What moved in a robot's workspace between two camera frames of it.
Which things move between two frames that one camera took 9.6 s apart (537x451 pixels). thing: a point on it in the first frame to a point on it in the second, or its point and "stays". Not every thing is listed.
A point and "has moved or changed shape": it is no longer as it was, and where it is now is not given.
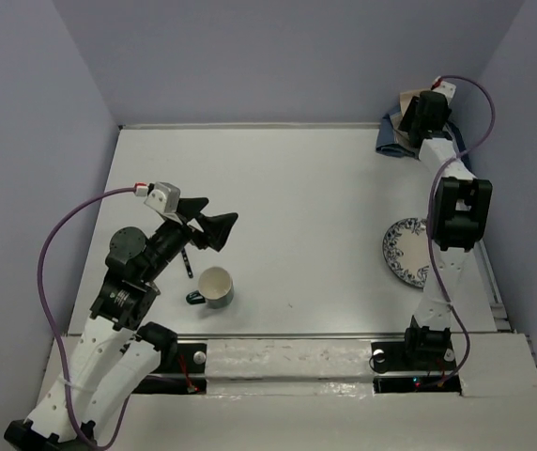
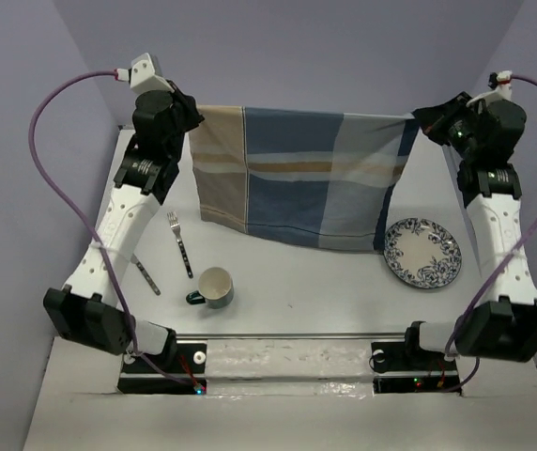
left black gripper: (217, 227) to (188, 103)
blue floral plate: (406, 249) stays
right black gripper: (408, 118) to (436, 119)
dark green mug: (215, 288) stays
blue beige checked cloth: (393, 141) has moved or changed shape
